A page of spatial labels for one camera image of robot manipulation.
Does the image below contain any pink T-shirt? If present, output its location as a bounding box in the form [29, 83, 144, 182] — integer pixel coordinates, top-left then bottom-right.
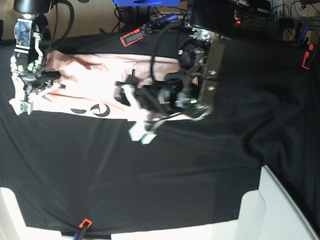
[8, 49, 201, 123]

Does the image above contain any red clamp edge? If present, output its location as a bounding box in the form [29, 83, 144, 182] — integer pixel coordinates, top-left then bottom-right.
[73, 218, 92, 240]
[301, 43, 314, 70]

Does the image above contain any black power strip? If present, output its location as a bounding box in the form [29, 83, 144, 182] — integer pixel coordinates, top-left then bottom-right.
[234, 1, 274, 26]

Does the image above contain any red clamp front edge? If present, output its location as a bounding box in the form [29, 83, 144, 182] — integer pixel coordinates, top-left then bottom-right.
[73, 218, 92, 240]

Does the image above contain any red black clamp, blue handle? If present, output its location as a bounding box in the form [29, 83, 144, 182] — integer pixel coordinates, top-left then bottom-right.
[120, 13, 179, 47]

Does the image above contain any black table cloth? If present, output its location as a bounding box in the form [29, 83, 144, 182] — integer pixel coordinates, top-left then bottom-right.
[0, 38, 320, 237]

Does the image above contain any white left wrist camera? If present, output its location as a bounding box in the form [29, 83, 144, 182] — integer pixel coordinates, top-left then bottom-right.
[128, 122, 157, 145]

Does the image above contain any blue plastic box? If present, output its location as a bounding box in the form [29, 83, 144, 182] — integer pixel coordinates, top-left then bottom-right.
[112, 0, 181, 7]

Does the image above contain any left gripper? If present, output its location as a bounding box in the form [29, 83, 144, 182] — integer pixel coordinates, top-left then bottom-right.
[114, 74, 191, 136]

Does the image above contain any red clamp right edge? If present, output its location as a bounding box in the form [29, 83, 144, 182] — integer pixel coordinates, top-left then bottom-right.
[301, 43, 314, 70]

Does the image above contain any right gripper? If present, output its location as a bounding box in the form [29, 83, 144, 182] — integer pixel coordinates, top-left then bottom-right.
[15, 71, 66, 104]

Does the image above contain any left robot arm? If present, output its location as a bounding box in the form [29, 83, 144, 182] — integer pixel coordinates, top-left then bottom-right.
[119, 0, 236, 141]

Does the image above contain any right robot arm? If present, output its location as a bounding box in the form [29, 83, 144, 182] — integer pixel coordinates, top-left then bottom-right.
[10, 0, 75, 111]

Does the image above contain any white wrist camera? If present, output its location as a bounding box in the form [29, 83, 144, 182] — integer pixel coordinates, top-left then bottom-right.
[128, 122, 157, 145]
[19, 101, 34, 115]

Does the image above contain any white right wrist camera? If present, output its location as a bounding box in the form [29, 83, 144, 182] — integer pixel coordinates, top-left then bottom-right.
[19, 101, 34, 115]

